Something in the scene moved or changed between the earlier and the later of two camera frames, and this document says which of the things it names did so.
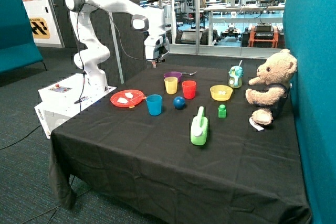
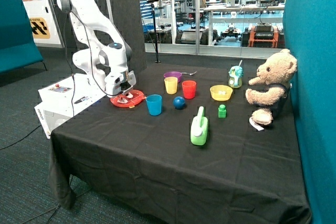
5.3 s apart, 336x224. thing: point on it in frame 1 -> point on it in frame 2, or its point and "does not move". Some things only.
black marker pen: x=81 y=99 does not move
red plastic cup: x=189 y=87 does not move
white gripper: x=156 y=46 -> x=119 y=83
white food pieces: x=128 y=95 does not move
